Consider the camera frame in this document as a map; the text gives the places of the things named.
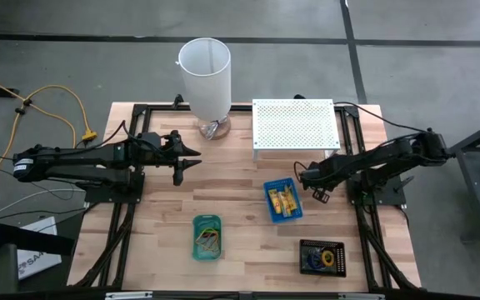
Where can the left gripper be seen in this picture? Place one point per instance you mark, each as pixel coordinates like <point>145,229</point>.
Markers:
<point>152,152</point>

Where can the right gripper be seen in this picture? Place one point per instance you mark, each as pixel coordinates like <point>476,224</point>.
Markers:
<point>325,173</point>

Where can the yellow crayon box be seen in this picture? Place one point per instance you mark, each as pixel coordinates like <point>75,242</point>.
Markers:
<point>283,205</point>

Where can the blue plastic basket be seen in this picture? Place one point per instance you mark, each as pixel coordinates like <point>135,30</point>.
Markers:
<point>270,216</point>

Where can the yellow rubber band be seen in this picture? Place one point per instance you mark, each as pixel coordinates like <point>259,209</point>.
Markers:
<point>206,229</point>

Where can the coloured rubber bands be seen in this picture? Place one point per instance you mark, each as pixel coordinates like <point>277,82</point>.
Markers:
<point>216,239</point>

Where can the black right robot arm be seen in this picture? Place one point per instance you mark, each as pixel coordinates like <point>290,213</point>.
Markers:
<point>381,158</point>

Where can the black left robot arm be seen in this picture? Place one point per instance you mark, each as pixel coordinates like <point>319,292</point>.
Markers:
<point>77,162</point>

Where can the black mesh tray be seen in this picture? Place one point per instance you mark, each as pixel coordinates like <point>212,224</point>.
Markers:
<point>306,246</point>

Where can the white perforated metal shelf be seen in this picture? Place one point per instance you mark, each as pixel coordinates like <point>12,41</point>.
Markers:
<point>294,123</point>

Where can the white lamp with wooden base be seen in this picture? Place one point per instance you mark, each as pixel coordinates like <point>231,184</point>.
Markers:
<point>204,87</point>

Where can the teal plastic tray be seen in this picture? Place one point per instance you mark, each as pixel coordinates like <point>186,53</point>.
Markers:
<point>198,254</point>

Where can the dark metal stand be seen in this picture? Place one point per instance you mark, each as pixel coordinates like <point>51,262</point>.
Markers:
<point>477,183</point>

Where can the white printed box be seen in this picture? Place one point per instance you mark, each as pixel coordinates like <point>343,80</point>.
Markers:
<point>40,258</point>

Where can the black aluminium table frame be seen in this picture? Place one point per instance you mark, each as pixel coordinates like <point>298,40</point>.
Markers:
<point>138,121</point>

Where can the silver metal bracket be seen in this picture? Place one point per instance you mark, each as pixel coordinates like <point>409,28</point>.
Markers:
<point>361,296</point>
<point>127,296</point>

